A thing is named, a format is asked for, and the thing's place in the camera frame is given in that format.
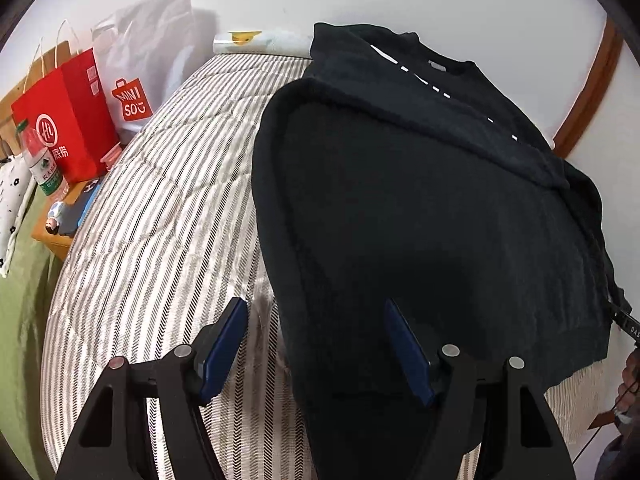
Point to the person's right hand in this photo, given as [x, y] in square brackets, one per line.
[630, 385]

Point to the red paper bag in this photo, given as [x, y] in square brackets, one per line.
[75, 110]

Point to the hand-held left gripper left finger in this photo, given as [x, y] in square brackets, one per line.
[222, 355]

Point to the person's right forearm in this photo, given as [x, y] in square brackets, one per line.
[620, 460]

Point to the green blanket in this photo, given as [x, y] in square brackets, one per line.
[25, 335]

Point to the white dotted cloth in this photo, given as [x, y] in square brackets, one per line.
[12, 210]

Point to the white Miniso plastic bag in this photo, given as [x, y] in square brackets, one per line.
[150, 45]

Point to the plastic water bottle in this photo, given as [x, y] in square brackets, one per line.
[42, 165]

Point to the small toy figure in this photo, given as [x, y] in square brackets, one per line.
[54, 217]

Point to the brown wooden door frame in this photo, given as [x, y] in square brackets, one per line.
[595, 85]

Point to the wooden nightstand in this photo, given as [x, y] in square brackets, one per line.
[50, 242]

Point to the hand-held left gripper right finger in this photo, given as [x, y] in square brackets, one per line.
[407, 355]

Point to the black sweater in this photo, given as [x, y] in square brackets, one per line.
[400, 210]

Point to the striped mattress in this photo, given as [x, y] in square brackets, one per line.
[165, 235]

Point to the rolled white bedding yellow print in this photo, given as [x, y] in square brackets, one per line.
[275, 42]

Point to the blue phone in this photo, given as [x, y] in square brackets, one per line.
[77, 215]

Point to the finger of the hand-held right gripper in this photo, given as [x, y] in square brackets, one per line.
[615, 309]

